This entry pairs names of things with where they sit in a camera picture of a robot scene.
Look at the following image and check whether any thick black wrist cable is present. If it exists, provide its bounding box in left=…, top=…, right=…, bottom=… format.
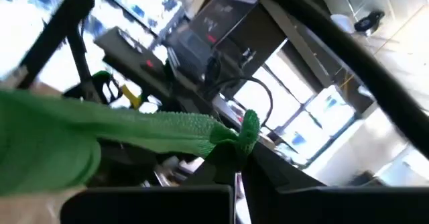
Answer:
left=247, top=0, right=429, bottom=161

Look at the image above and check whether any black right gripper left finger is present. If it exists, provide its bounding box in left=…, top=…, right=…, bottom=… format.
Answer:
left=60, top=146, right=241, bottom=224

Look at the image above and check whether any thin black cable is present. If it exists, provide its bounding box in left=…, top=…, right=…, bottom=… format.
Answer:
left=207, top=76, right=274, bottom=127

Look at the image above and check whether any yellow tag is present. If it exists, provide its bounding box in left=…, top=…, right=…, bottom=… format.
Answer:
left=121, top=84, right=143, bottom=110

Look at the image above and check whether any tilted dark screen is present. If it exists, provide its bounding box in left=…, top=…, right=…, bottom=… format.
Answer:
left=187, top=0, right=259, bottom=47

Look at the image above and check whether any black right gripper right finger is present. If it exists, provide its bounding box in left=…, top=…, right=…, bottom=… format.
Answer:
left=241, top=145, right=429, bottom=224

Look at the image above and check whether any black box with red light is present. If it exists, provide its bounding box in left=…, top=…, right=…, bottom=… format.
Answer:
left=93, top=25, right=168, bottom=84

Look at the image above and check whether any green elastic bandage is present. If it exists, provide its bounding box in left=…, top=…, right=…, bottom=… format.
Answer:
left=0, top=89, right=261, bottom=197

